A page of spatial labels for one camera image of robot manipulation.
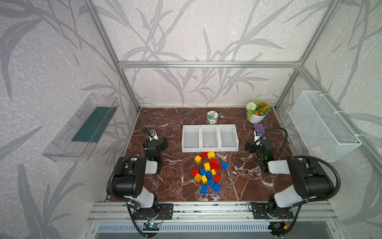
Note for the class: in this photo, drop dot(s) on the white wire mesh basket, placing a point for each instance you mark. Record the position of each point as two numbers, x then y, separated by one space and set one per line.
324 132

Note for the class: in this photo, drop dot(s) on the red lego pile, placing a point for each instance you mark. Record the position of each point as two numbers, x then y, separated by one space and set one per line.
196 172
217 178

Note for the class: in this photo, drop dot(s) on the small yellow lego brick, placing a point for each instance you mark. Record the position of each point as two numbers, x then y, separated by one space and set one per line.
204 179

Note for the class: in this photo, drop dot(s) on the long red lego brick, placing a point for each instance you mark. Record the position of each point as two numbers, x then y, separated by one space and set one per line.
203 155

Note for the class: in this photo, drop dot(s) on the yellow lego centre pile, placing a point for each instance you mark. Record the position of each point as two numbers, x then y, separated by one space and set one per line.
207 167

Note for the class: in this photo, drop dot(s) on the green mat in tray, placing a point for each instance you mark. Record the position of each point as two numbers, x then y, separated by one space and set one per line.
95 125

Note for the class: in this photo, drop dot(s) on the aluminium front rail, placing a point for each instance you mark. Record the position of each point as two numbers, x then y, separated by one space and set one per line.
203 211

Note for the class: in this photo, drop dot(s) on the brown slotted scoop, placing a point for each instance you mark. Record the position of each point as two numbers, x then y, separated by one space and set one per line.
150 131

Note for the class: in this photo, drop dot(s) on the blue lego centre pile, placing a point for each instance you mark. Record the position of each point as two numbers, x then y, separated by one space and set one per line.
203 172

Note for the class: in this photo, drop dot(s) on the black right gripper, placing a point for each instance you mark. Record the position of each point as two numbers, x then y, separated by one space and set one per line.
252 146

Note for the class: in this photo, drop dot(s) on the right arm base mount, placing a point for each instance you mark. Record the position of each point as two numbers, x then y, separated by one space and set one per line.
262 210

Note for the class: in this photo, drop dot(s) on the blue lego bottom right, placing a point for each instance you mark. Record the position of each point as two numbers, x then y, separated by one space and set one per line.
216 188

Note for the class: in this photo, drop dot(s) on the small labelled tin can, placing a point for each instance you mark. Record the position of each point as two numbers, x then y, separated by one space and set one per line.
212 117

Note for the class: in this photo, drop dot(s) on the blue lego brick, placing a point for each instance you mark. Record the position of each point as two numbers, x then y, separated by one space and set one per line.
224 165

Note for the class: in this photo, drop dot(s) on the blue lego bottom left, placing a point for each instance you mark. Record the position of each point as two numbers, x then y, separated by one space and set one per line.
204 189

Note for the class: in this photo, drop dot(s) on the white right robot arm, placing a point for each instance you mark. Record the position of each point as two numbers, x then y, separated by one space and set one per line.
313 179

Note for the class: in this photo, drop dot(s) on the clear plastic wall tray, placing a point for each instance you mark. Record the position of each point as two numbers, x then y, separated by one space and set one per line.
61 148

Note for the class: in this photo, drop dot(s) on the purple and pink scoop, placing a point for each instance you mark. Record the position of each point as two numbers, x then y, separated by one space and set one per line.
259 127

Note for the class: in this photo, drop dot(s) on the white three-compartment bin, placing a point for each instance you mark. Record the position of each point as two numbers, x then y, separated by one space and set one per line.
210 137

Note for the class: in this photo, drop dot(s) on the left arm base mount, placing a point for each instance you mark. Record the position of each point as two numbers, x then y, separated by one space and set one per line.
162 211

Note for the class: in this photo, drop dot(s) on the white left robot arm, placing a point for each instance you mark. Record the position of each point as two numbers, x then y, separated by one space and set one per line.
126 182

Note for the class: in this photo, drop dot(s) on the blue lego pile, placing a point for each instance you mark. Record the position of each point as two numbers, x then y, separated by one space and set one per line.
203 172
211 183

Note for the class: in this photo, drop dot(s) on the blue lego lower pile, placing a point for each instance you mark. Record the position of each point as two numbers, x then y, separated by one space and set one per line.
211 183

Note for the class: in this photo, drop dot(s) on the large yellow lego brick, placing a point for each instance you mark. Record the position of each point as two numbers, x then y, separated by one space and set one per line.
198 178

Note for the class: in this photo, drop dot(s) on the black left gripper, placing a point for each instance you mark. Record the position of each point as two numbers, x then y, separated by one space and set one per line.
163 144

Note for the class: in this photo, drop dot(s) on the white pot with flowers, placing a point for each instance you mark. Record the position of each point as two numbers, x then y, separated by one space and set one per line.
257 110

